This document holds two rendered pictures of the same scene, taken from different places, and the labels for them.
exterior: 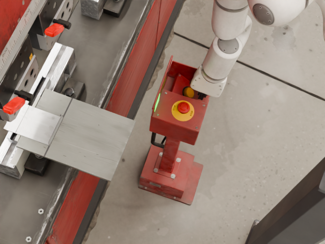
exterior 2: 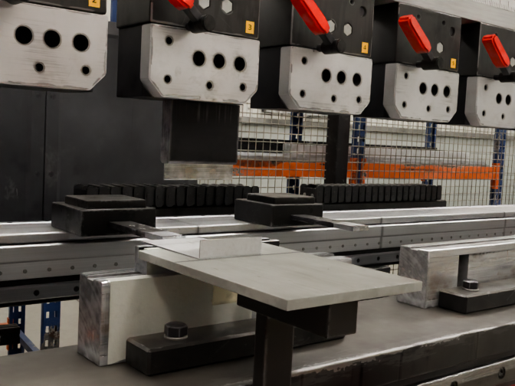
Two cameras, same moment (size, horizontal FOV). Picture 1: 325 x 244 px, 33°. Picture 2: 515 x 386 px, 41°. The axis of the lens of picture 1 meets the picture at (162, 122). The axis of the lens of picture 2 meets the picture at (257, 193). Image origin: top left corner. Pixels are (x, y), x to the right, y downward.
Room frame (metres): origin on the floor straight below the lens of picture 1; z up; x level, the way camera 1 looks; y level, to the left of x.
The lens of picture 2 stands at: (-0.04, -0.26, 1.14)
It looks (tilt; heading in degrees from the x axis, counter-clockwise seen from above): 5 degrees down; 42
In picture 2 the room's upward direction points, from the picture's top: 3 degrees clockwise
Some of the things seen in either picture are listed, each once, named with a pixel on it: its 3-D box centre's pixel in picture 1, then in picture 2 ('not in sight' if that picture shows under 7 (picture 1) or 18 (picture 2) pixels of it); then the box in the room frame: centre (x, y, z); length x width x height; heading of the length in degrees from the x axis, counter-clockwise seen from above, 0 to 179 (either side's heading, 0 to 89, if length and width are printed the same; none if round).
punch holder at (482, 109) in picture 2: not in sight; (483, 78); (1.12, 0.26, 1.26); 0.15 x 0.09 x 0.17; 170
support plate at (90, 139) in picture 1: (77, 133); (270, 269); (0.52, 0.21, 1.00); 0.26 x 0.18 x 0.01; 80
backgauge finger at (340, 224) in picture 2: not in sight; (306, 213); (0.91, 0.46, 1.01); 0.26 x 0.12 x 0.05; 80
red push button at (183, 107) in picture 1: (183, 109); not in sight; (0.75, -0.06, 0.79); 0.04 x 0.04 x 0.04
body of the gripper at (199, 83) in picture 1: (210, 78); not in sight; (0.84, -0.12, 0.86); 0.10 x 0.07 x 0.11; 82
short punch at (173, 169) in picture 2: not in sight; (200, 141); (0.55, 0.36, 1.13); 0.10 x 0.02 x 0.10; 170
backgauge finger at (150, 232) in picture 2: not in sight; (126, 219); (0.57, 0.52, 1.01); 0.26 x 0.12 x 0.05; 80
